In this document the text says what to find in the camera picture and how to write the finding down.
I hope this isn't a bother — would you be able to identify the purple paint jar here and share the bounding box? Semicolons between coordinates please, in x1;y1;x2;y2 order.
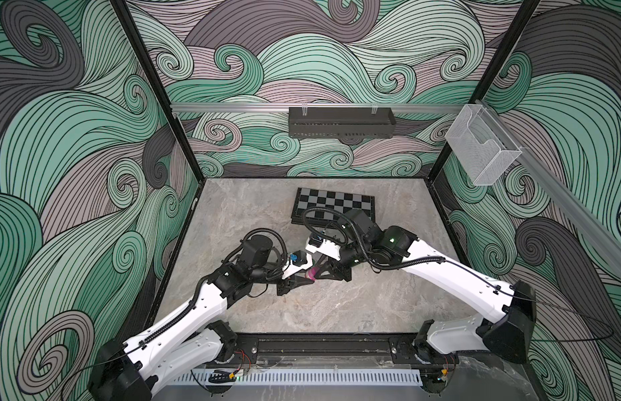
305;265;321;282

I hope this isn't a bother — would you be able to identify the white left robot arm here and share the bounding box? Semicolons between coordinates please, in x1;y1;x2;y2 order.
87;228;312;400

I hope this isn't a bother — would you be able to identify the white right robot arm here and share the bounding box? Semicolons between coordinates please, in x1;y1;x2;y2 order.
301;207;536;364

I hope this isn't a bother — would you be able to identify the black white chessboard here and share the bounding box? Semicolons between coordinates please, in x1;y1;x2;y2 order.
291;187;376;225

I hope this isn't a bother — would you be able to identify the white ventilated front strip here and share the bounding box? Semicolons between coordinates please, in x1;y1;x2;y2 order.
171;369;422;389

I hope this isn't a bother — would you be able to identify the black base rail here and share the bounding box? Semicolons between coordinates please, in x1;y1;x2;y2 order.
236;332;463;367

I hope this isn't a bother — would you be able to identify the black wall shelf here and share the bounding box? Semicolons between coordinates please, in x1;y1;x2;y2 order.
288;106;397;142

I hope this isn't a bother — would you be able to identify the clear plastic wall bin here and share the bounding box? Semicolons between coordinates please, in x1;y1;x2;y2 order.
445;104;522;186

